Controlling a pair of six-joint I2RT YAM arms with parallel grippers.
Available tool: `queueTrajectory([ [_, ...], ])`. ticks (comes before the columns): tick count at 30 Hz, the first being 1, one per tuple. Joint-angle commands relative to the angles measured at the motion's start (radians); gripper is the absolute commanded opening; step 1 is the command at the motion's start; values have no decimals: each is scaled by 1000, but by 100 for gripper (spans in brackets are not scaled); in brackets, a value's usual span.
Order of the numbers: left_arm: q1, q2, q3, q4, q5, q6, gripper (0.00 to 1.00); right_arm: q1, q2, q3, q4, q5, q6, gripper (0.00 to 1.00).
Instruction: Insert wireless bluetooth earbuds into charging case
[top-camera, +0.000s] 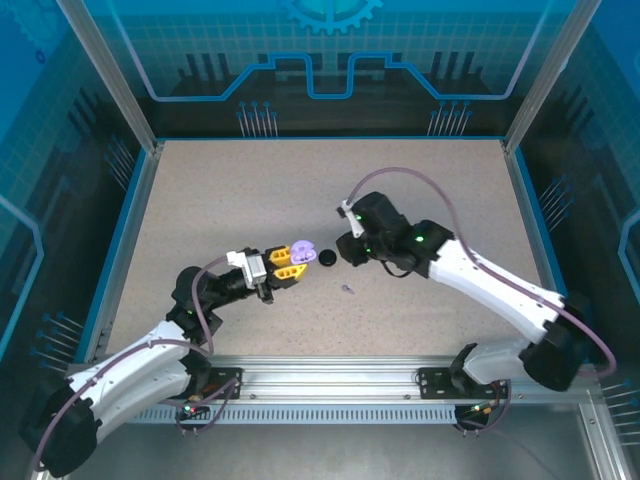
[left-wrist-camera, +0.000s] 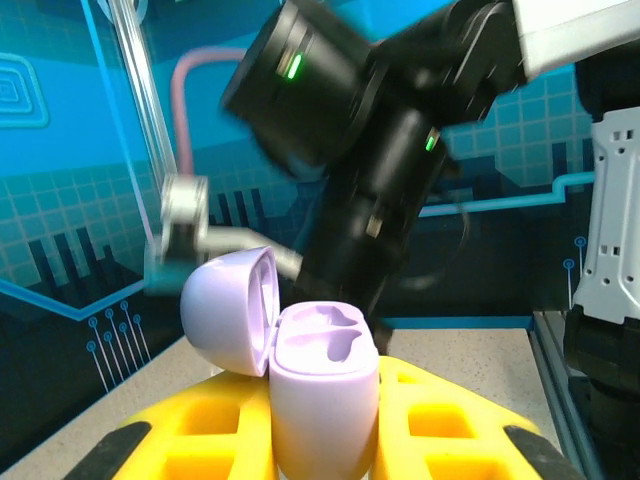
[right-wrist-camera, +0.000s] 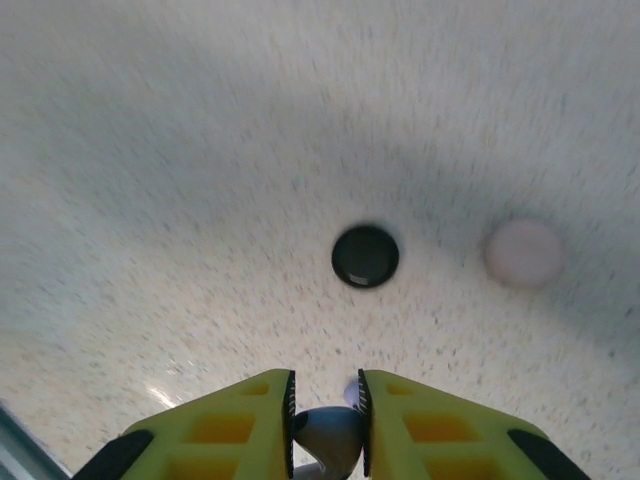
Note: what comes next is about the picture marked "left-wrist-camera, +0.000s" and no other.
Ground purple earbud charging case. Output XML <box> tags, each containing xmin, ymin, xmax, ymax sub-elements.
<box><xmin>179</xmin><ymin>245</ymin><xmax>382</xmax><ymax>480</ymax></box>

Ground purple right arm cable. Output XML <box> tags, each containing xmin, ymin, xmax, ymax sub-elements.
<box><xmin>169</xmin><ymin>47</ymin><xmax>251</xmax><ymax>179</ymax></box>

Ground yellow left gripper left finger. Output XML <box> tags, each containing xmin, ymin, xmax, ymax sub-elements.
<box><xmin>64</xmin><ymin>372</ymin><xmax>279</xmax><ymax>480</ymax></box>

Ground aluminium frame post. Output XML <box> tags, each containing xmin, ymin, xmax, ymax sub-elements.
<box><xmin>104</xmin><ymin>0</ymin><xmax>181</xmax><ymax>246</ymax></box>

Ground aluminium mounting rail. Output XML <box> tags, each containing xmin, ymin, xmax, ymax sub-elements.
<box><xmin>529</xmin><ymin>309</ymin><xmax>574</xmax><ymax>480</ymax></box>

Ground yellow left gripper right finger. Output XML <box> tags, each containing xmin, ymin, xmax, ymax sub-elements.
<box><xmin>372</xmin><ymin>354</ymin><xmax>589</xmax><ymax>480</ymax></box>

